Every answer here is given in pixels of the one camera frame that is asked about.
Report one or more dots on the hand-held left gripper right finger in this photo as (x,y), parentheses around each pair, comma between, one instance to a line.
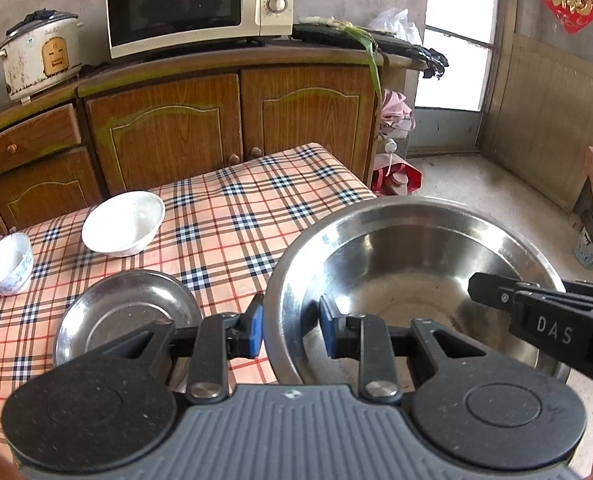
(327,332)

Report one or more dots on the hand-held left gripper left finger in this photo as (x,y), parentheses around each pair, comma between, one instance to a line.
(255,330)

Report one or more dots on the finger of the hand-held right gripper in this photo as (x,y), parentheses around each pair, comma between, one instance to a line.
(491,290)

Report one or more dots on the stainless steel bowl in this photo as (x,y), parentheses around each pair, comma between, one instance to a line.
(401,240)

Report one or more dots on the stainless steel plate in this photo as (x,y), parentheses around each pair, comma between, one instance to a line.
(121,305)

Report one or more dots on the large white bowl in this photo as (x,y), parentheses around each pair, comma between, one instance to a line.
(124,220)

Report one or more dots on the small blue floral bowl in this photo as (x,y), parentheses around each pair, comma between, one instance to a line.
(6,260)

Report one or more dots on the plaid tablecloth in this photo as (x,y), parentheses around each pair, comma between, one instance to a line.
(236,210)

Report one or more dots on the red bag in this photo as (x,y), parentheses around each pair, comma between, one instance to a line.
(411,177)

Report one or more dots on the beige panel door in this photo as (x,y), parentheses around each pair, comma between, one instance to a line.
(536,135)

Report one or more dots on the grey door with window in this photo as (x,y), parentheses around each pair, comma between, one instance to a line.
(456,125)

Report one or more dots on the small round metal object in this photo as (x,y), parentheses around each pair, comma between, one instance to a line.
(390,146)

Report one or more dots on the pink cloth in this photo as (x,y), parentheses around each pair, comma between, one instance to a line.
(396,112)

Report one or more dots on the two-door wooden cabinet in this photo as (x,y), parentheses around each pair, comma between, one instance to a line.
(176,125)

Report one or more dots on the black plastic bag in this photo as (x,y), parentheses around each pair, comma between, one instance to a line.
(435,62)

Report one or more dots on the green onion leaf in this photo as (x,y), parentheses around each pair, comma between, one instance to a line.
(374,65)

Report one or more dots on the white plastic bag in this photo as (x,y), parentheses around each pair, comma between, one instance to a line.
(396,25)

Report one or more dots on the black tray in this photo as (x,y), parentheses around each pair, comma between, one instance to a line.
(326,35)

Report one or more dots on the cream microwave oven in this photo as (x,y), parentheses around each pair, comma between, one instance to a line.
(176,5)

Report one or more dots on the white rice cooker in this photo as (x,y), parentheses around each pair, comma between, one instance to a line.
(41,55)

